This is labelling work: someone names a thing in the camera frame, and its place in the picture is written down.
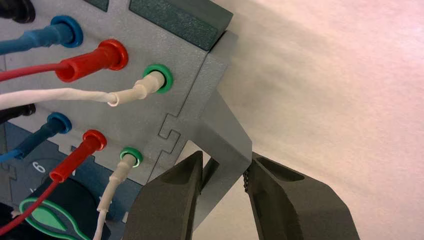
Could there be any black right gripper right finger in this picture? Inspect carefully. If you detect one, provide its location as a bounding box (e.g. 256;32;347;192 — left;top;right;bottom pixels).
243;155;361;240

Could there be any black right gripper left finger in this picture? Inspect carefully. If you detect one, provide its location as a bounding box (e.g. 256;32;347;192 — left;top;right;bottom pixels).
122;150;204;240

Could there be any grey and teal task box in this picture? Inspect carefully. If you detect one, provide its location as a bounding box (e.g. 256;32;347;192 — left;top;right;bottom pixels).
0;0;253;240

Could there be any dark rotary knob green pointer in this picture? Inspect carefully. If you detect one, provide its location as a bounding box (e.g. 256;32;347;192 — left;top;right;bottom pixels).
0;178;112;240

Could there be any white banana plug cable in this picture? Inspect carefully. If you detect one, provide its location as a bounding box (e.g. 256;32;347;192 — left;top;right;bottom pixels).
0;71;166;240

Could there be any red banana plug cable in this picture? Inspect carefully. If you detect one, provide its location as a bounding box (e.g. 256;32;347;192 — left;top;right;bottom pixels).
0;39;129;236

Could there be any blue banana plug cable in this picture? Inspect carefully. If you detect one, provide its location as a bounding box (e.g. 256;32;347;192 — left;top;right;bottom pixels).
0;15;84;164

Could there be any black banana plug cable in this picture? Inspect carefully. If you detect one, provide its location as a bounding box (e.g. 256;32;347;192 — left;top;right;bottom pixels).
0;0;37;125

